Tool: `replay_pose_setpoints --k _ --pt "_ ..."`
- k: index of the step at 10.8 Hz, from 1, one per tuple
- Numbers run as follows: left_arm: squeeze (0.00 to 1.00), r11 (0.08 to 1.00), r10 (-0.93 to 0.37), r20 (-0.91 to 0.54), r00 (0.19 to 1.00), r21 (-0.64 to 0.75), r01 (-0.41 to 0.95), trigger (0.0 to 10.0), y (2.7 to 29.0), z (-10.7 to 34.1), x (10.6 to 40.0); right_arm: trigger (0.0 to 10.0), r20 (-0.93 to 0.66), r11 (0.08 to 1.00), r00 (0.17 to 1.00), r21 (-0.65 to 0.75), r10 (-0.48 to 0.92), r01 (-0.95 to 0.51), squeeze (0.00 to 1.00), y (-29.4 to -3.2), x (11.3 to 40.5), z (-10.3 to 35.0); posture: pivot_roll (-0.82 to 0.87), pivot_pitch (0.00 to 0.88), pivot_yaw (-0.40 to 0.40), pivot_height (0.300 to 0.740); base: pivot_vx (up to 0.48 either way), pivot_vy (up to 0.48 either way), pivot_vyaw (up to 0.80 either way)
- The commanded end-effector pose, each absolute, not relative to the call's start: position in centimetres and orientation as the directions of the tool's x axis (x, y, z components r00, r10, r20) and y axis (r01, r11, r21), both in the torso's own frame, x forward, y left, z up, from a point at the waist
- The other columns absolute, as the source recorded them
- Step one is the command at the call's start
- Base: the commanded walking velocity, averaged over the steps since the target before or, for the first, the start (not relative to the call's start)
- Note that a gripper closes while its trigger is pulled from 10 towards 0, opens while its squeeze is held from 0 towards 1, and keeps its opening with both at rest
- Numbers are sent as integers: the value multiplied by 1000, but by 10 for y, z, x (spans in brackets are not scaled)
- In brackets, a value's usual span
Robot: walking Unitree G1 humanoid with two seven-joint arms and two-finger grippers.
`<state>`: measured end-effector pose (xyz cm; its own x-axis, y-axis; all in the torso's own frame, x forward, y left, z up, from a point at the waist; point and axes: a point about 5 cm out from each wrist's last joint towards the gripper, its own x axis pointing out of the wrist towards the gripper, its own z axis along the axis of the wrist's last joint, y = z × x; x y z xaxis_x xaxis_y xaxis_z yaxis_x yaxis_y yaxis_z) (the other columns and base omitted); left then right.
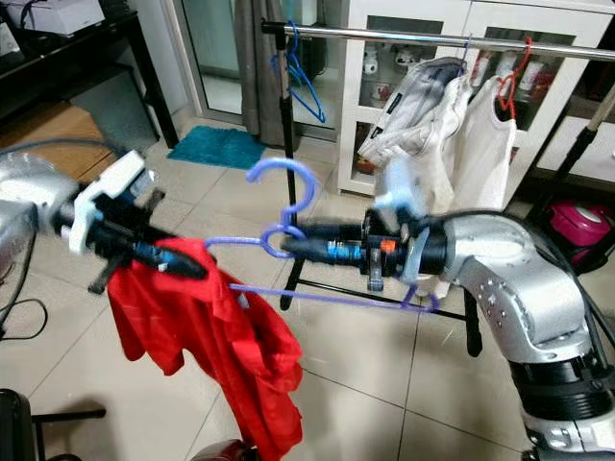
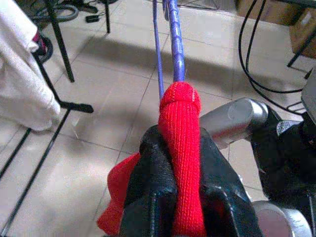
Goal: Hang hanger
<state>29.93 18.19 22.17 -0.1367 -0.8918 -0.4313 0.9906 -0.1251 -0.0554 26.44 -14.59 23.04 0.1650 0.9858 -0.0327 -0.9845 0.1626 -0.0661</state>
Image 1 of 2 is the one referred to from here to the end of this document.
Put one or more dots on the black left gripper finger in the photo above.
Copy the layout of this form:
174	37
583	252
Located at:
181	262

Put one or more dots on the red shirt with plaid lining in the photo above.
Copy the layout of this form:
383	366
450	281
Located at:
202	336

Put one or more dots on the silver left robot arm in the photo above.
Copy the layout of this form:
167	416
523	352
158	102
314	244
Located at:
38	206

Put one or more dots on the blue plastic hanger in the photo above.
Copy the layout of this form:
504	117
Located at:
293	72

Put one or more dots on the red plastic hanger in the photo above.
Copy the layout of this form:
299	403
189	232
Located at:
506	96

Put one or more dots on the teal floor mat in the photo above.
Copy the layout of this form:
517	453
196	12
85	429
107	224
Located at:
211	146

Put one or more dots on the white glass door cabinet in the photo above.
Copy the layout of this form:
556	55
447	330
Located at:
351	96

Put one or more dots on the large brown cardboard box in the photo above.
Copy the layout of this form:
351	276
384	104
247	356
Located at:
48	130

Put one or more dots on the white jacket with black labels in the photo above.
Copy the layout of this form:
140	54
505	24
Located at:
413	106

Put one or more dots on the white tank top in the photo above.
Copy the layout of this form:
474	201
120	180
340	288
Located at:
485	144

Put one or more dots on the grey curtain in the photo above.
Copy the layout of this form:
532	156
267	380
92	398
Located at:
255	77

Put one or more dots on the white painted ceramic teapot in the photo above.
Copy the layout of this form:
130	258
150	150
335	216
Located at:
404	60

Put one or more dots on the black desk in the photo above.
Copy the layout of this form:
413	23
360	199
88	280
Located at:
86	58

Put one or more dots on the sliding glass door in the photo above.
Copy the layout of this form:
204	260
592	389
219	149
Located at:
207	58

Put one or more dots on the dark red round object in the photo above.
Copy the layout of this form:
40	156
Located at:
245	451

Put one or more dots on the black and chrome clothes rack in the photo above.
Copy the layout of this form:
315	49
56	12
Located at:
394	36

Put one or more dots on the magenta lidded container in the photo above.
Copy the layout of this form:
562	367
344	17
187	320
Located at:
579	230

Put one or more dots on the white printer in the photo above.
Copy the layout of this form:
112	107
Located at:
58	14

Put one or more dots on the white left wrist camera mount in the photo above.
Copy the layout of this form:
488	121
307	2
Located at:
120	178

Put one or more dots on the pale grey right wrist camera mount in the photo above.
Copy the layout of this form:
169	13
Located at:
399	197

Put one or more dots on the black metal frame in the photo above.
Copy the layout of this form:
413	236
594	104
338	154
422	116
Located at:
24	427

